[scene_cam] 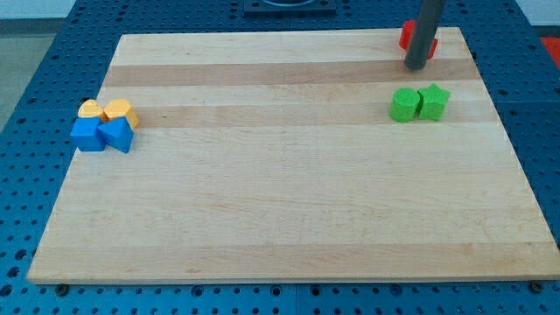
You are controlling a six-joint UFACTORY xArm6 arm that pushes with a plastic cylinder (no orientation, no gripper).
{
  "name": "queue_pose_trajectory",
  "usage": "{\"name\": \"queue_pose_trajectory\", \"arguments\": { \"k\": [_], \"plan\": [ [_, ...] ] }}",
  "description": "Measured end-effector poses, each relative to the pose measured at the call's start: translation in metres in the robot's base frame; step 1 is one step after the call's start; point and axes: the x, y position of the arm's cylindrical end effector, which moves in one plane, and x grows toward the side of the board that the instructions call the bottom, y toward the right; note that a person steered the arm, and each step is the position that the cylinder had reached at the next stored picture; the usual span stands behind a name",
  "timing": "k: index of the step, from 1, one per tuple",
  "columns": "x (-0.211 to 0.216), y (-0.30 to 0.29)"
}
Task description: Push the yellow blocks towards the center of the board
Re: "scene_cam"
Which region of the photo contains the wooden board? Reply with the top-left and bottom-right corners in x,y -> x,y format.
28,27 -> 559,285

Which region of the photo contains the green cylinder block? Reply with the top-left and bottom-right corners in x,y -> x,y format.
389,87 -> 420,123

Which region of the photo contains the green star block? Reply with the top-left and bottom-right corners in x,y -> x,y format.
417,84 -> 451,122

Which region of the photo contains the blue triangle block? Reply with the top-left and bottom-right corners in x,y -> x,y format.
98,117 -> 134,153

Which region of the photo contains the yellow hexagon block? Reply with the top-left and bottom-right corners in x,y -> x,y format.
103,99 -> 139,130

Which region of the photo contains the red block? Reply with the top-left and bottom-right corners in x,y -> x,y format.
399,19 -> 438,60

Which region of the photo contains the blue cube block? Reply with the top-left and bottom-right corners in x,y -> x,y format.
70,117 -> 106,151

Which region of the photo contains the yellow heart block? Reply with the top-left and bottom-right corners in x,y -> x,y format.
78,99 -> 108,122

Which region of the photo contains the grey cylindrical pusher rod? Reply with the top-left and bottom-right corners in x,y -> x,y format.
404,0 -> 446,71

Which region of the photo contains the red object at right edge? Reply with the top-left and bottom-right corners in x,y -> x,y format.
540,37 -> 560,67

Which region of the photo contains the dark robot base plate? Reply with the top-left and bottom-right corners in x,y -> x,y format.
241,0 -> 337,15

